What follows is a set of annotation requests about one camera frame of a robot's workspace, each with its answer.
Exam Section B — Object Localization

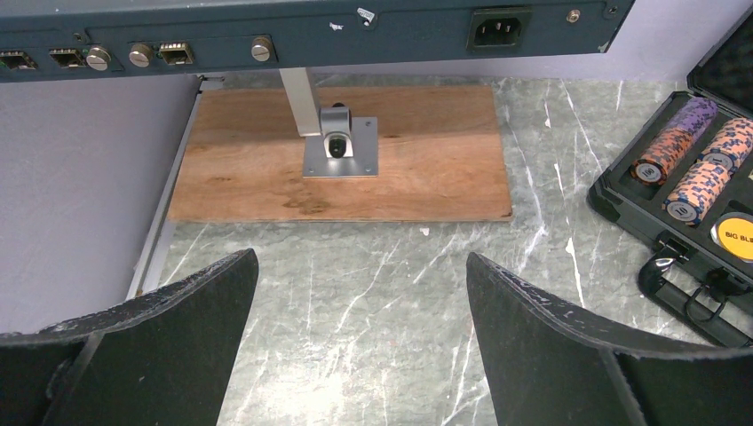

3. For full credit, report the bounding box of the black poker set case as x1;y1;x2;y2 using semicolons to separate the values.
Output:
588;12;752;347

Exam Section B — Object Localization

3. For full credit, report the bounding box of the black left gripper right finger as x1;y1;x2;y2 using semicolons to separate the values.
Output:
466;253;752;425

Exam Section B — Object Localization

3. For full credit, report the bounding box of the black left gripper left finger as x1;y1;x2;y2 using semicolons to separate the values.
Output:
1;248;259;425

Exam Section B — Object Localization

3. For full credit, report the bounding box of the grey metal stand bracket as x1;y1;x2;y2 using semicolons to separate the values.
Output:
280;67;379;178

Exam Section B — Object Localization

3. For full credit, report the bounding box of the brown purple chip stack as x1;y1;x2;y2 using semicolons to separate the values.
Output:
630;98;718;185

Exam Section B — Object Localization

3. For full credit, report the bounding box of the orange blue chip stack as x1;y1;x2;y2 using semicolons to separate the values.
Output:
663;162;731;225

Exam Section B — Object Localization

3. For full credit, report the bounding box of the wooden board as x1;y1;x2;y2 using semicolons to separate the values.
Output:
169;85;512;223

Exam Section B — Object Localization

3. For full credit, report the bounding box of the grey rack network switch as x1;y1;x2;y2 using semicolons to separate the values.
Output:
1;0;633;83

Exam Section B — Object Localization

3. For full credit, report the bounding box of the yellow big blind button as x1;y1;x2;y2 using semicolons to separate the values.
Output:
710;212;752;264

